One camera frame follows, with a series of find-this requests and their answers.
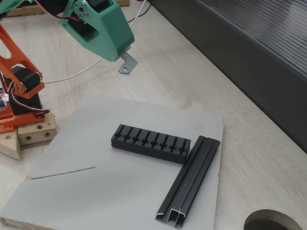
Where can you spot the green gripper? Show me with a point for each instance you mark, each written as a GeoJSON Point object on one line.
{"type": "Point", "coordinates": [112, 36]}

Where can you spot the small metal pin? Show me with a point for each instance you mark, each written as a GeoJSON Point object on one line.
{"type": "Point", "coordinates": [128, 63]}

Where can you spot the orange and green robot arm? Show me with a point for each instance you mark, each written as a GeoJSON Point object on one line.
{"type": "Point", "coordinates": [9, 62]}

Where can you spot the black slotted holder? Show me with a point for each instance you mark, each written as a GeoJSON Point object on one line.
{"type": "Point", "coordinates": [148, 151]}

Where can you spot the wooden plank strip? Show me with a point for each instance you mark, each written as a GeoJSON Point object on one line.
{"type": "Point", "coordinates": [28, 10]}

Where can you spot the wooden base block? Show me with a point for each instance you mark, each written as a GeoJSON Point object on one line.
{"type": "Point", "coordinates": [36, 134]}

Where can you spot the red controller board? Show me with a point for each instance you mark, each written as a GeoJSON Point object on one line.
{"type": "Point", "coordinates": [3, 95]}

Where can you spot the wooden wedge block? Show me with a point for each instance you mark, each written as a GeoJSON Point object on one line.
{"type": "Point", "coordinates": [9, 146]}

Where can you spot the grey chipboard panel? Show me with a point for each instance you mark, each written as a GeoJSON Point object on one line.
{"type": "Point", "coordinates": [108, 191]}

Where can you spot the black aluminium profile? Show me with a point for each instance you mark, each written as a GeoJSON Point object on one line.
{"type": "Point", "coordinates": [194, 177]}

